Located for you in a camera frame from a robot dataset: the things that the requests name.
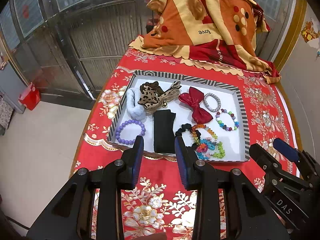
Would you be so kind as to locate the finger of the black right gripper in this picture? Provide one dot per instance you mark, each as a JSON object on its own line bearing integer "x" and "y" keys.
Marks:
{"x": 286, "y": 150}
{"x": 271, "y": 167}

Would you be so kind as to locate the leopard print bow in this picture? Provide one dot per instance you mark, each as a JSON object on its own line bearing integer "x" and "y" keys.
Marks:
{"x": 152, "y": 97}

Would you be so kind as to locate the dark red bow clip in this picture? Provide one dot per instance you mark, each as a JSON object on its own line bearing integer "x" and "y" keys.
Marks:
{"x": 193, "y": 98}

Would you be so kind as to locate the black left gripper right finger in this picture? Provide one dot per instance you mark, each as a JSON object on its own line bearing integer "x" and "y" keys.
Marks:
{"x": 186, "y": 159}

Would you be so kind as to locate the orange red patterned blanket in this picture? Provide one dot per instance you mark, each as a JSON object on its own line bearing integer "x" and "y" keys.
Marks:
{"x": 209, "y": 32}

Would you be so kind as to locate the red bag on floor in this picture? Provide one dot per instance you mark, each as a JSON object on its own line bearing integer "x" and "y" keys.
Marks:
{"x": 30, "y": 97}

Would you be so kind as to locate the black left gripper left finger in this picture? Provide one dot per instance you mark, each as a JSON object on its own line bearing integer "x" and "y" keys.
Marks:
{"x": 132, "y": 158}

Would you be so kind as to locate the black cloth headband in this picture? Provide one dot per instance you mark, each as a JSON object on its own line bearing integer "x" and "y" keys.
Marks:
{"x": 164, "y": 138}

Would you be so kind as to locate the grey fluffy scrunchie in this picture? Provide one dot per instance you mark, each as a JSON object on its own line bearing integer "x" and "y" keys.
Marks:
{"x": 134, "y": 109}

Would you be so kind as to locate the striped white tray box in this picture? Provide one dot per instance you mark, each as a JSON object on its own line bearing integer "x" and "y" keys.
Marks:
{"x": 235, "y": 143}

